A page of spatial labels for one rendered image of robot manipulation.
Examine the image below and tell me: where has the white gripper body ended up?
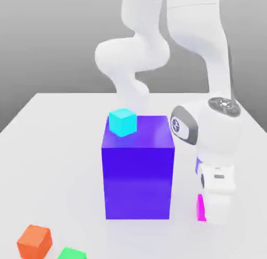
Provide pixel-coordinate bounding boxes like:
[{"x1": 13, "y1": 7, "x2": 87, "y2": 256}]
[{"x1": 203, "y1": 192, "x2": 231, "y2": 226}]

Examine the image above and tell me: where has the small orange cube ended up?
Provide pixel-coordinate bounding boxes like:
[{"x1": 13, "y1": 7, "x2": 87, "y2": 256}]
[{"x1": 16, "y1": 224, "x2": 53, "y2": 259}]

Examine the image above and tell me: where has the small green cube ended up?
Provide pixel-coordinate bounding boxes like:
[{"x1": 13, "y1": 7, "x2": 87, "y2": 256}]
[{"x1": 57, "y1": 246, "x2": 87, "y2": 259}]

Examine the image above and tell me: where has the small magenta cube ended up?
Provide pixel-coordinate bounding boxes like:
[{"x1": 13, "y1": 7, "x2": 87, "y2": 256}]
[{"x1": 197, "y1": 193, "x2": 208, "y2": 222}]

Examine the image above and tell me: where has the large blue box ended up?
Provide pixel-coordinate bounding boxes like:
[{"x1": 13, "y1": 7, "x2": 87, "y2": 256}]
[{"x1": 101, "y1": 115, "x2": 175, "y2": 220}]

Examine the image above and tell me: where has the small cyan cube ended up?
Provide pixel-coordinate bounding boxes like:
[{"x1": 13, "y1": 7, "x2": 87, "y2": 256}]
[{"x1": 108, "y1": 108, "x2": 138, "y2": 138}]

